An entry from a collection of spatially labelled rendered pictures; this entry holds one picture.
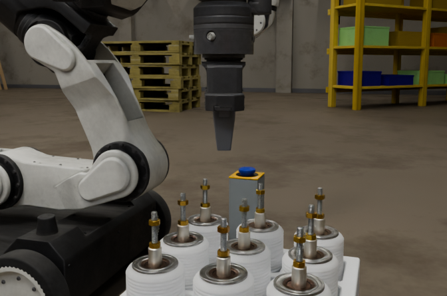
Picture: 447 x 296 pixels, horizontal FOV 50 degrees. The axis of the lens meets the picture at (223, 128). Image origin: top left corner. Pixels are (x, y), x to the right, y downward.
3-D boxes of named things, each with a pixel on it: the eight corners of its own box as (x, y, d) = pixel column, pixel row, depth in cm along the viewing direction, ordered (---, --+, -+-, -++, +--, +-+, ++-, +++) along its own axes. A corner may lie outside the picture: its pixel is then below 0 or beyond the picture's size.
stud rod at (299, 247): (300, 274, 72) (301, 225, 71) (303, 277, 71) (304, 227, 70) (294, 275, 72) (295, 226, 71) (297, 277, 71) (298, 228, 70)
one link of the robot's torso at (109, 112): (107, 215, 111) (6, 43, 113) (141, 195, 128) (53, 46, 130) (157, 185, 107) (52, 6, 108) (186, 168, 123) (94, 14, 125)
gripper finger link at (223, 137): (213, 149, 72) (213, 108, 71) (234, 149, 72) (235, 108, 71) (213, 151, 70) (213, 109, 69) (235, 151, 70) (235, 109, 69)
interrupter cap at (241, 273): (197, 287, 72) (197, 282, 72) (201, 265, 80) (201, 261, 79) (248, 287, 72) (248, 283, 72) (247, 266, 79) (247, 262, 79)
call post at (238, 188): (227, 302, 118) (228, 177, 113) (236, 290, 124) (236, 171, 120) (256, 307, 115) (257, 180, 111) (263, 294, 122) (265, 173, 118)
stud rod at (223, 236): (221, 266, 75) (221, 219, 74) (219, 263, 76) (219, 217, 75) (227, 265, 75) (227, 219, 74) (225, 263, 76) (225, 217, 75)
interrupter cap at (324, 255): (314, 270, 78) (314, 265, 78) (279, 256, 83) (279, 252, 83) (341, 257, 83) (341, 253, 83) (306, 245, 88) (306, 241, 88)
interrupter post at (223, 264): (215, 279, 75) (215, 259, 74) (216, 273, 77) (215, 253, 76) (231, 279, 75) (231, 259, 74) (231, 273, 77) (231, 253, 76)
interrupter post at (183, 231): (191, 241, 90) (191, 225, 90) (181, 244, 89) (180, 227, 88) (185, 237, 92) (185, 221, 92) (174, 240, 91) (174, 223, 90)
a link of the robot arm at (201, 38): (259, 112, 66) (259, 22, 65) (188, 112, 66) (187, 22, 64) (249, 104, 79) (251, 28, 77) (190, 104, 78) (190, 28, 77)
